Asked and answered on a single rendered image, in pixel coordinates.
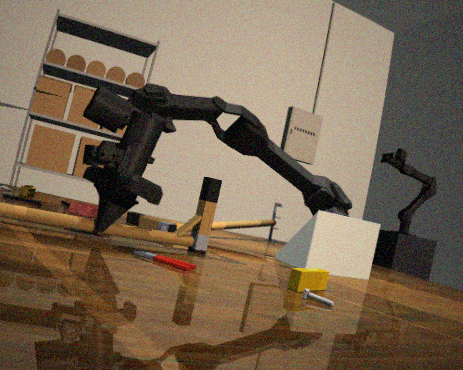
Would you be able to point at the red rectangular block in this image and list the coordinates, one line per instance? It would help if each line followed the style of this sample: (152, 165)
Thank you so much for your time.
(84, 209)

